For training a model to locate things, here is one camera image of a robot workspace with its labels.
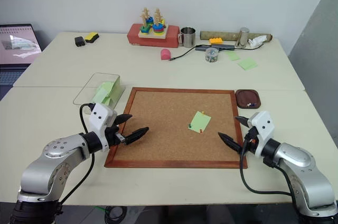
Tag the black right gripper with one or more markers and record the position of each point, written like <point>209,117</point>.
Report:
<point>251,142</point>

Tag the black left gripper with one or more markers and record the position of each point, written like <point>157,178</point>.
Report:
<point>113,138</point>

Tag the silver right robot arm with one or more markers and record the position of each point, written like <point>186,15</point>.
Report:
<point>298,160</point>

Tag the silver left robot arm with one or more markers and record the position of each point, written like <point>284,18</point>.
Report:
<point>52,160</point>

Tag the wood-framed cork board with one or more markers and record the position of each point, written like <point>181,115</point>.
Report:
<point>163,134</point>

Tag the large green sticky note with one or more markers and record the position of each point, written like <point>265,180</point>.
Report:
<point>247,64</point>

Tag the small jar of pins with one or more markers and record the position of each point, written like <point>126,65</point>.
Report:
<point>211,55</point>

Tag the brown wooden tray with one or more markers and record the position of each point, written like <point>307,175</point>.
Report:
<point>247,97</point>

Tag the pile of green notes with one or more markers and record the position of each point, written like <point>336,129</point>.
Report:
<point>105,92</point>

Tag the clear plastic box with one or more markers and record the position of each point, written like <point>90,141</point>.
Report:
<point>87,88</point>

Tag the pink foam block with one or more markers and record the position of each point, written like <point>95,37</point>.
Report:
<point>165,55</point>

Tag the dark USB hub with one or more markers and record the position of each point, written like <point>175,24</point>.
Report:
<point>224,46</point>

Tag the crumpled white paper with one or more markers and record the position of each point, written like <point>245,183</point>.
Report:
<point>256,41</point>

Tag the yellow toy brick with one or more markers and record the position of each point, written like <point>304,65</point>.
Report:
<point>216,41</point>

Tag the metal cylinder tumbler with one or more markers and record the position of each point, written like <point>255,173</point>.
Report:
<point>242,37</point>

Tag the yellow and black eraser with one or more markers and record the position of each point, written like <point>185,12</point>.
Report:
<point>92,37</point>

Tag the long cardboard tube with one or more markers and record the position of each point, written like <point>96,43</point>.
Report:
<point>227,35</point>

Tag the small black box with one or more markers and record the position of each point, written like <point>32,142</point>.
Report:
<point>80,41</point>

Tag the red rectangular box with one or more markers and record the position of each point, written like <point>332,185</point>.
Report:
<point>173,37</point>

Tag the wooden colourful stacking toy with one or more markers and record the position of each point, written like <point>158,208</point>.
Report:
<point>153,29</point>

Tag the stainless steel mug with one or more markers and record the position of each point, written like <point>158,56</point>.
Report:
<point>188,37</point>

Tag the open laptop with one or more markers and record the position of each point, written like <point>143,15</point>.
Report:
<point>18,44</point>

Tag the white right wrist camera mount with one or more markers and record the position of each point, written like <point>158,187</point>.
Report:
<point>264,126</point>

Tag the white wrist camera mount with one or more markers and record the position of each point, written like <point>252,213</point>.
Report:
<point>264,126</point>
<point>99,118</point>

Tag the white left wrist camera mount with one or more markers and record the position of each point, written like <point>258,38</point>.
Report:
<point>99,118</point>

